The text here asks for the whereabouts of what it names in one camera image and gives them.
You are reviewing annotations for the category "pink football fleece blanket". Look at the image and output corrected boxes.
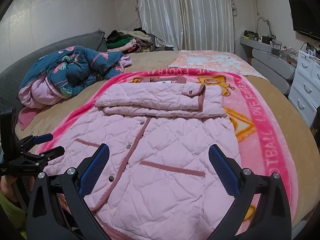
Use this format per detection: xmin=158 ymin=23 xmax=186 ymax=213
xmin=36 ymin=68 xmax=299 ymax=238

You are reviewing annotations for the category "grey bed headboard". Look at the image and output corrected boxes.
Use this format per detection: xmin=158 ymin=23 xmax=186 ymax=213
xmin=0 ymin=29 xmax=107 ymax=111

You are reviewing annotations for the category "white striped curtain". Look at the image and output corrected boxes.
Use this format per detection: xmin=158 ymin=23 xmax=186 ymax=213
xmin=138 ymin=0 xmax=234 ymax=53

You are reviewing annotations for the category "blue flamingo print duvet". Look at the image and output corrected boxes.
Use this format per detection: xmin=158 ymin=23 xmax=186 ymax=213
xmin=18 ymin=46 xmax=132 ymax=109

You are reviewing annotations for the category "tan bed sheet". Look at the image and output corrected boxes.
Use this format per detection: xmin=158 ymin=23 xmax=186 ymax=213
xmin=15 ymin=51 xmax=319 ymax=225

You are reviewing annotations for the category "black wall television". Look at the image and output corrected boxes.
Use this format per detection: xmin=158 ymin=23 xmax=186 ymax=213
xmin=289 ymin=0 xmax=319 ymax=41

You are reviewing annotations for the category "pink quilted jacket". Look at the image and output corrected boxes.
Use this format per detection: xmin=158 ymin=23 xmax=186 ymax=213
xmin=45 ymin=79 xmax=240 ymax=239

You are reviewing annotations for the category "pink checkered kitty blanket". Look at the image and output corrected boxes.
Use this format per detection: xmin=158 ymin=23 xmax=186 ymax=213
xmin=169 ymin=50 xmax=267 ymax=80

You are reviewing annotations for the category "pile of folded clothes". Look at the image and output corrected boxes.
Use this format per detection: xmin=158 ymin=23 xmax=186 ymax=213
xmin=105 ymin=28 xmax=156 ymax=54

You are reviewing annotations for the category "grey cluttered shelf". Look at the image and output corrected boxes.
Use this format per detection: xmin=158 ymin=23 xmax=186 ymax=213
xmin=240 ymin=30 xmax=296 ymax=96

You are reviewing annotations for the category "white drawer chest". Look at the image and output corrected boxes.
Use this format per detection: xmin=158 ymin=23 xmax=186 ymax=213
xmin=289 ymin=50 xmax=320 ymax=127

